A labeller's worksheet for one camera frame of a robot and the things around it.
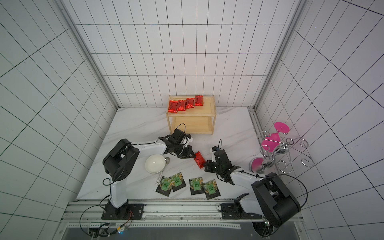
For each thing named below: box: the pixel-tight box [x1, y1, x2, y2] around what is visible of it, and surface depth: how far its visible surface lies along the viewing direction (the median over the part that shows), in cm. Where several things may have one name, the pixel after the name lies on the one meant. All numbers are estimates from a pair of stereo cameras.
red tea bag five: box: [194, 151, 206, 169], surface depth 90 cm
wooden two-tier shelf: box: [166, 94, 217, 135], surface depth 95 cm
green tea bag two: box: [168, 171, 187, 192], surface depth 84 cm
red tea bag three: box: [186, 98, 195, 109], surface depth 92 cm
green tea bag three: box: [189, 177, 206, 196], surface depth 83 cm
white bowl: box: [145, 154, 166, 174], surface depth 88 cm
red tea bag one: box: [168, 100, 178, 114], surface depth 91 cm
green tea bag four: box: [203, 179, 221, 200], surface depth 81 cm
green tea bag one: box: [155, 176, 174, 197], surface depth 83 cm
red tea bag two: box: [176, 100, 186, 112], surface depth 91 cm
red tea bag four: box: [194, 95, 204, 106], surface depth 95 cm
